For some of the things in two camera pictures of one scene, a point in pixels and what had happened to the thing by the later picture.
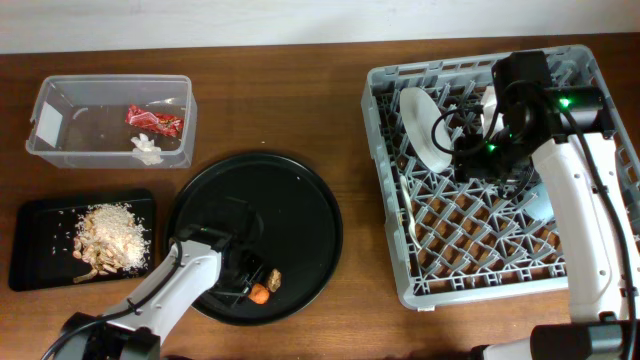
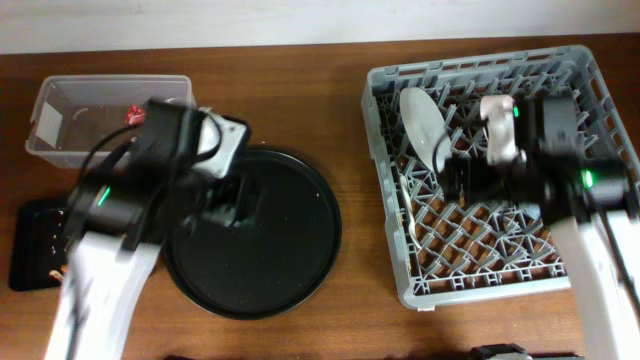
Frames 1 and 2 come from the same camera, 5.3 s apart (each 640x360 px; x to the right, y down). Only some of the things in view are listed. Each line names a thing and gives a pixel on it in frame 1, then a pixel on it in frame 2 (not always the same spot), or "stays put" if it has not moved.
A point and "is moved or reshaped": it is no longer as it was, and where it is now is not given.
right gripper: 467,160 → 474,189
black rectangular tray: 43,238 stays put
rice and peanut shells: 110,238 is moved or reshaped
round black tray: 278,226 stays put
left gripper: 255,262 → 231,209
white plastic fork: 412,218 stays put
